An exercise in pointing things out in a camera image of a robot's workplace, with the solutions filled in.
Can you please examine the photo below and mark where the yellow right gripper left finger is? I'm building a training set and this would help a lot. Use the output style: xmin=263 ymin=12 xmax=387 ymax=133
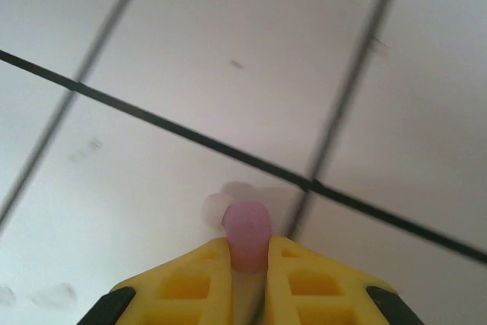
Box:
xmin=81 ymin=237 xmax=239 ymax=325

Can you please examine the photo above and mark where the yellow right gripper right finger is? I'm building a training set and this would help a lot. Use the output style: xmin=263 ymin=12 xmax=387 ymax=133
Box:
xmin=262 ymin=236 xmax=415 ymax=325

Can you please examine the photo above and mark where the small purple earbud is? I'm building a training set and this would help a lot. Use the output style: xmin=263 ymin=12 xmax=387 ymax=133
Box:
xmin=203 ymin=192 xmax=273 ymax=275

